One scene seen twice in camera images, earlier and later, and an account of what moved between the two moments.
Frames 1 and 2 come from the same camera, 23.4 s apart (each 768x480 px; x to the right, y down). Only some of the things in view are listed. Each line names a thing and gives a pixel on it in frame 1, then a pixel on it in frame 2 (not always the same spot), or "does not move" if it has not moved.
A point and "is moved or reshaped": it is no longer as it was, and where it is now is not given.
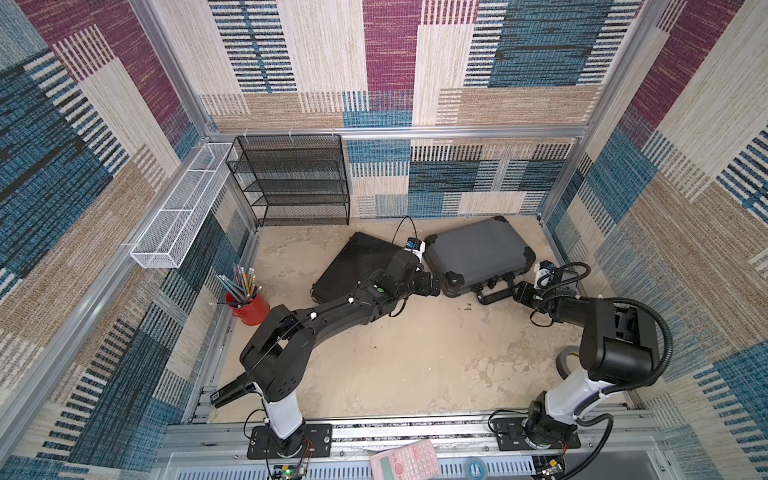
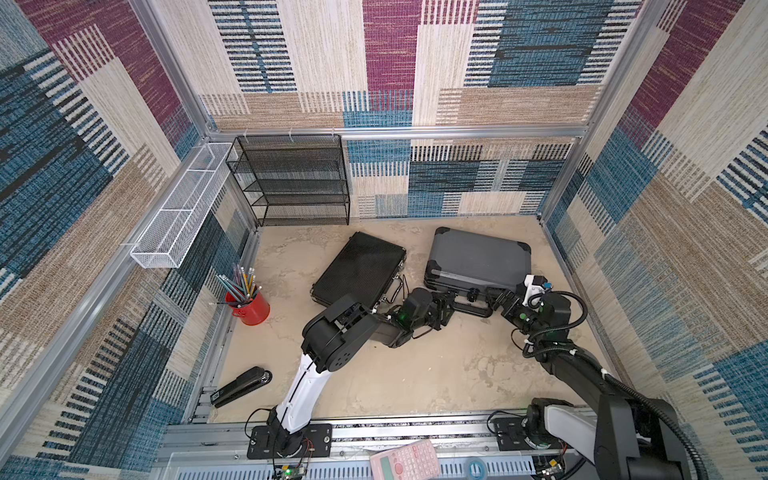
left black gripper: x=427 y=285 to x=442 y=306
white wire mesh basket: x=172 y=233 does not move
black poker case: x=477 y=254 is moved or reshaped
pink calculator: x=412 y=462 does not move
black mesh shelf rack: x=292 y=179 does not move
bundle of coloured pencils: x=247 y=289 does not move
